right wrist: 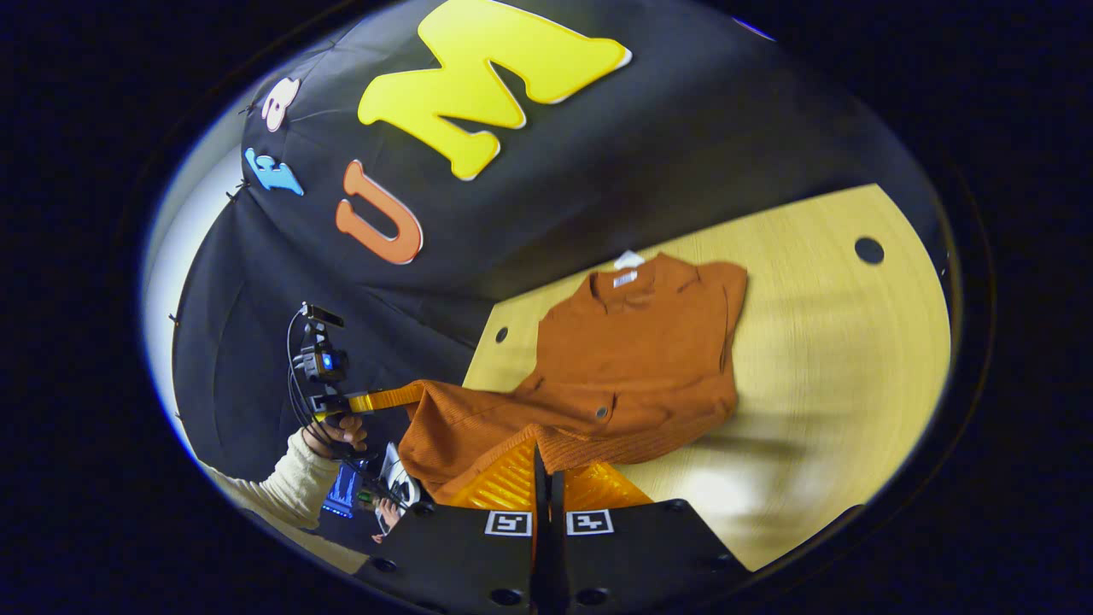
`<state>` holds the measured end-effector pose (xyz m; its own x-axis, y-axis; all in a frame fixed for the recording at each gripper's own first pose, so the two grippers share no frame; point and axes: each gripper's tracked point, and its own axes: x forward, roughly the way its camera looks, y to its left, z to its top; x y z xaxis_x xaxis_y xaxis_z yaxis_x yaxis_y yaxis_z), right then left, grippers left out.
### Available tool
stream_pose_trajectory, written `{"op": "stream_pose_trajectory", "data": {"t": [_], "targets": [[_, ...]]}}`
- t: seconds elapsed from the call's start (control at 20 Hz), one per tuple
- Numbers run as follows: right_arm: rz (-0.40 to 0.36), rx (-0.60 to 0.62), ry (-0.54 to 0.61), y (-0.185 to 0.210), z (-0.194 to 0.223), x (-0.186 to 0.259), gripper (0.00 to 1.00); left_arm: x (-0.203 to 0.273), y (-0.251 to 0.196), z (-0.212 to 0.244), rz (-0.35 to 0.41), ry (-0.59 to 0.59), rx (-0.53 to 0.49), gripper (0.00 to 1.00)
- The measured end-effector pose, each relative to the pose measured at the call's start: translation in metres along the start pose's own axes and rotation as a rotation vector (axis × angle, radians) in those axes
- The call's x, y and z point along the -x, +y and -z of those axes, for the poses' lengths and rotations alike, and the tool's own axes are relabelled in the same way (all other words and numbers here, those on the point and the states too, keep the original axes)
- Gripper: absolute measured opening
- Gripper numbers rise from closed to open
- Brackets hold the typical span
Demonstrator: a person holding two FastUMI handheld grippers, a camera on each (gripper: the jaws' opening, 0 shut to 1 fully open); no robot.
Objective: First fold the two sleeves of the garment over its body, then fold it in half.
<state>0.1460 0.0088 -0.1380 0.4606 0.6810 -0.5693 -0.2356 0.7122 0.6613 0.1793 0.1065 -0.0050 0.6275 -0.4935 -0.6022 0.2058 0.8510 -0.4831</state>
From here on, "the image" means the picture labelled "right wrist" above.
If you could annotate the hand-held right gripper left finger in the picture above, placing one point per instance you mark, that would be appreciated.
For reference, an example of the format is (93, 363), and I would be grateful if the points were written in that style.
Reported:
(461, 555)

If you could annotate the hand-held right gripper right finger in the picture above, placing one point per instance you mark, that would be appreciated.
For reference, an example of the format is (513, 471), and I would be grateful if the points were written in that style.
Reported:
(640, 555)

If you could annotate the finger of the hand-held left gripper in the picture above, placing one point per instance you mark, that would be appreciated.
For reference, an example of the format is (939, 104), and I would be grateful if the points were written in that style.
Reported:
(384, 398)

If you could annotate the orange button shirt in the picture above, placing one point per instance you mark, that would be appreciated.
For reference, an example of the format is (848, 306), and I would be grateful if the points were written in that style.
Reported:
(632, 359)

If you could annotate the white side desk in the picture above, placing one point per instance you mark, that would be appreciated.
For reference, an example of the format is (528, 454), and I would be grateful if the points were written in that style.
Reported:
(400, 477)

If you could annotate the blue lit screen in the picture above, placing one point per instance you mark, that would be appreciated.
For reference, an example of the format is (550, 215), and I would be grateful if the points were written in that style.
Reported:
(343, 491)

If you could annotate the black backdrop cloth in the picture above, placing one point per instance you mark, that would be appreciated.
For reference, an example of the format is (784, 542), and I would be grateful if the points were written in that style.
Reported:
(598, 154)

